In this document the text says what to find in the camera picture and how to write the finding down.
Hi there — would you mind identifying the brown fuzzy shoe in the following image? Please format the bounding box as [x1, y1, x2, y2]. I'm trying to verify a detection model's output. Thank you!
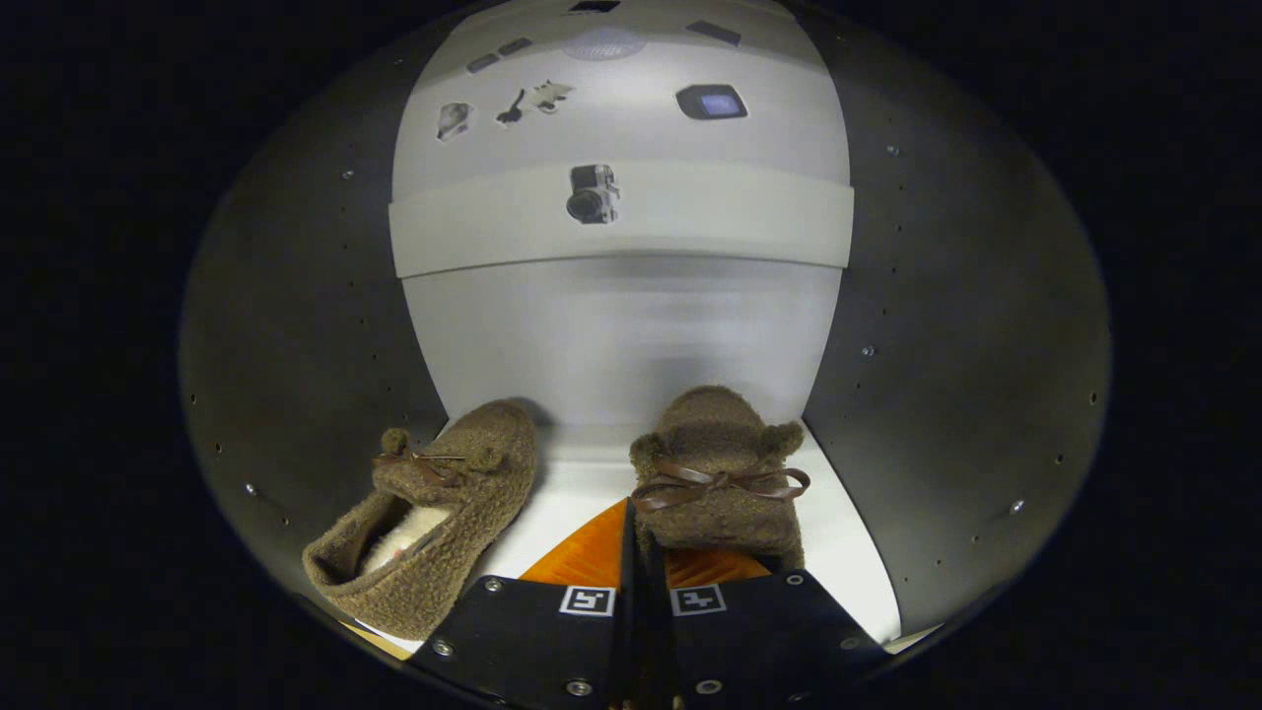
[629, 385, 811, 573]
[302, 397, 539, 642]

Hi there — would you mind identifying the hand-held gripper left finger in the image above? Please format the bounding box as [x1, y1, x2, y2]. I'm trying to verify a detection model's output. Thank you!
[409, 498, 632, 710]

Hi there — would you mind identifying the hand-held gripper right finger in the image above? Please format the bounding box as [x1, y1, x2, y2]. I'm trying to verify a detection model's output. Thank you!
[631, 547, 893, 710]

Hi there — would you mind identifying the dark grey shoe cabinet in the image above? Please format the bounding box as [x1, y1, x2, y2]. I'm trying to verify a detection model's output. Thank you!
[177, 0, 1113, 657]

